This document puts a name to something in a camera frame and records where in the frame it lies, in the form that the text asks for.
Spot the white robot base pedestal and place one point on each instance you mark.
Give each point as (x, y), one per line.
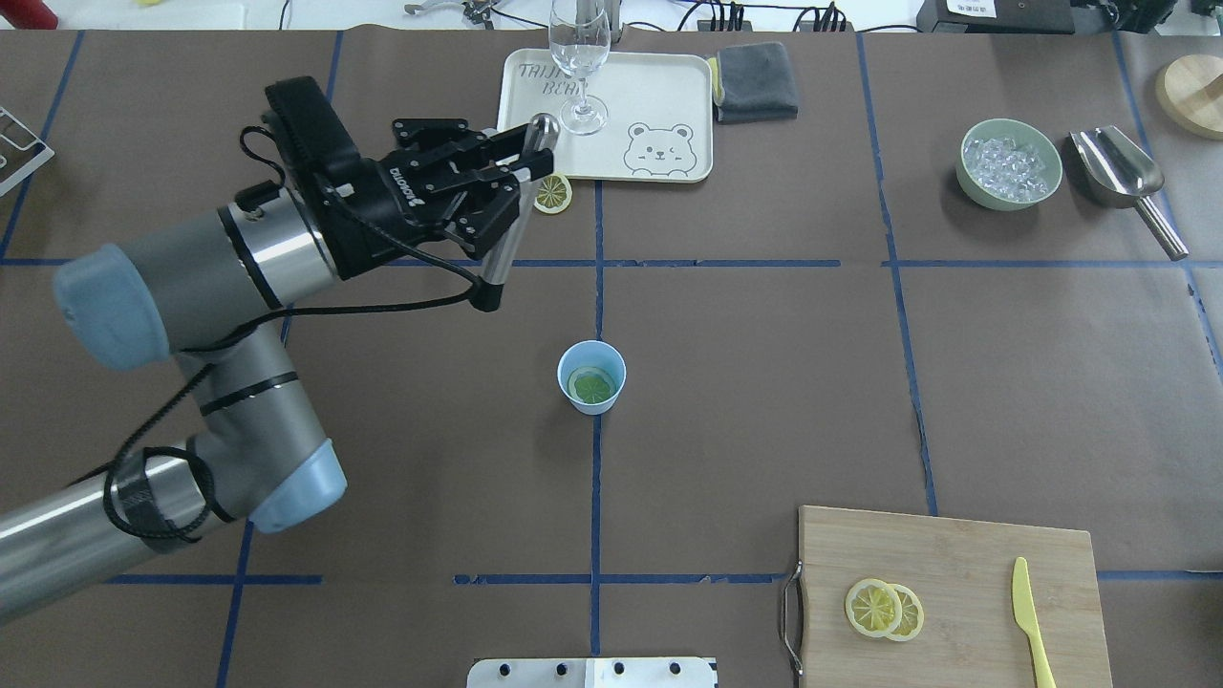
(632, 671)

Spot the bamboo cutting board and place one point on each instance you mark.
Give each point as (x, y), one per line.
(962, 572)

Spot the wooden mug tree stand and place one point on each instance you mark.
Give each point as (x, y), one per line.
(1189, 90)

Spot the light blue cup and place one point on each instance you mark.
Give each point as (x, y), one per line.
(592, 353)

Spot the grey folded cloth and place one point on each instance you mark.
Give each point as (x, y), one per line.
(754, 82)

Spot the yellow lemon slice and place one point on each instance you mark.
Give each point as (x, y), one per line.
(590, 385)

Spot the white wire cup rack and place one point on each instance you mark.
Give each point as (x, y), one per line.
(22, 152)

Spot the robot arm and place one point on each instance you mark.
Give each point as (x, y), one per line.
(240, 440)

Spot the cream bear tray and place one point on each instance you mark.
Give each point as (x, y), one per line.
(660, 121)

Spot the green bowl of ice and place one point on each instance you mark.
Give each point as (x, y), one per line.
(1007, 165)

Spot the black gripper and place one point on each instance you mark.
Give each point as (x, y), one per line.
(375, 212)

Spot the clear wine glass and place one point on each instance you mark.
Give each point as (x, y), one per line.
(580, 37)

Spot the steel ice scoop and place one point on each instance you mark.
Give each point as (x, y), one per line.
(1120, 174)

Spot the red bottle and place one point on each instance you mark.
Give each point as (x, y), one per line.
(28, 15)

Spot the steel muddler black tip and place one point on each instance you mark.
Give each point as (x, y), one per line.
(536, 155)

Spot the yellow plastic knife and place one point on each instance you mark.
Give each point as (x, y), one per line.
(1025, 615)

